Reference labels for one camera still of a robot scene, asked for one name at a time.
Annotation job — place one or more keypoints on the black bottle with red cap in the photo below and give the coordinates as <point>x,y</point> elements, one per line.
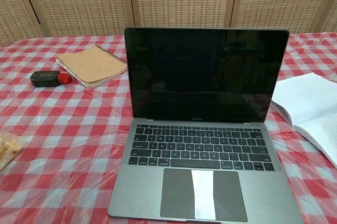
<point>44,77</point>

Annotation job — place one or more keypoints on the open white lined notebook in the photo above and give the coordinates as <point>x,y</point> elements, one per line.
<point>305,97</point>

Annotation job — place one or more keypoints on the silver laptop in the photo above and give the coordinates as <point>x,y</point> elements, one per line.
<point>147,189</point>

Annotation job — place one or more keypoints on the woven wooden folding screen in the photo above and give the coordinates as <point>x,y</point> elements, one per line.
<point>179,0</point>

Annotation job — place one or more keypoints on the red white checkered tablecloth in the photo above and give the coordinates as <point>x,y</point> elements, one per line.
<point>65,129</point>

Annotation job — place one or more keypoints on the brown spiral notebook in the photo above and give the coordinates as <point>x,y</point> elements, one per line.
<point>92,66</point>

